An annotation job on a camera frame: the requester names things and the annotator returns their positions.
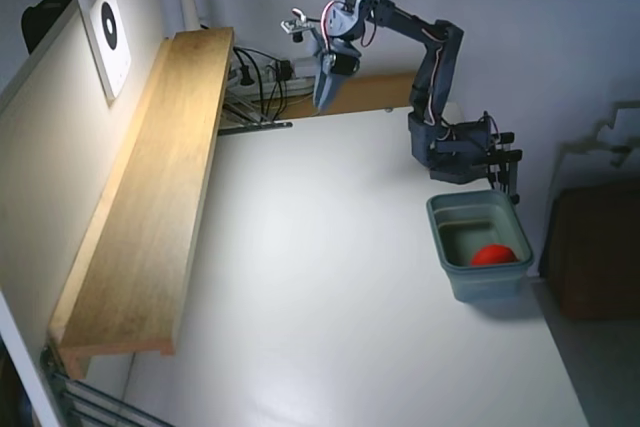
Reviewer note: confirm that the grey-blue gripper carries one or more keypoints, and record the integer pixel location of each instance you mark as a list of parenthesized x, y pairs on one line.
[(331, 68)]

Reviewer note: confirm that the red ball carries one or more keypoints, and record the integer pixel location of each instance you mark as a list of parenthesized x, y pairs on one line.
[(494, 256)]

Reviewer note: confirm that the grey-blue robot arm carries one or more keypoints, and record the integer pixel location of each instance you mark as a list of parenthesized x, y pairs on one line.
[(435, 62)]

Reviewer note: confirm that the grey plastic container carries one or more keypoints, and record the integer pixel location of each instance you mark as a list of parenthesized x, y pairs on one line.
[(480, 287)]

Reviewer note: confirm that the white power adapter box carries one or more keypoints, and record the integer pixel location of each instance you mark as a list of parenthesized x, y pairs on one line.
[(304, 66)]

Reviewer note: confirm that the white power strip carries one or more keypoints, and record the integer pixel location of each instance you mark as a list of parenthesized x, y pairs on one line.
[(295, 84)]

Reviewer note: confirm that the wooden ledge board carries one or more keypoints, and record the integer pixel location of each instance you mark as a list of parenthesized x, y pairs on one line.
[(380, 92)]

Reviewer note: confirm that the black table clamp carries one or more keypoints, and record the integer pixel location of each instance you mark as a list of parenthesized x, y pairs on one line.
[(505, 167)]

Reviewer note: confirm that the long wooden shelf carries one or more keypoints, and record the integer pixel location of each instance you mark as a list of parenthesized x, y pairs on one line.
[(150, 187)]

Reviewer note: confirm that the white device with black circle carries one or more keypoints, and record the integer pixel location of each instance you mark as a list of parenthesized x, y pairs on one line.
[(107, 42)]

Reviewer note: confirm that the dark brown cabinet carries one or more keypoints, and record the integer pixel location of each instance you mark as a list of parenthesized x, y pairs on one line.
[(595, 257)]

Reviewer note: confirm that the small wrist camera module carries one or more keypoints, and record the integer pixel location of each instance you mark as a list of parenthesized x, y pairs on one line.
[(296, 24)]

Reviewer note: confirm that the metal shelf bracket rail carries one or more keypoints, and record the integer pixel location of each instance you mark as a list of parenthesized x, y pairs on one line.
[(250, 124)]

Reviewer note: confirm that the grey metal frame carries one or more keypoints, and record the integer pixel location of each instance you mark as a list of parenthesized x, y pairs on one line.
[(85, 399)]

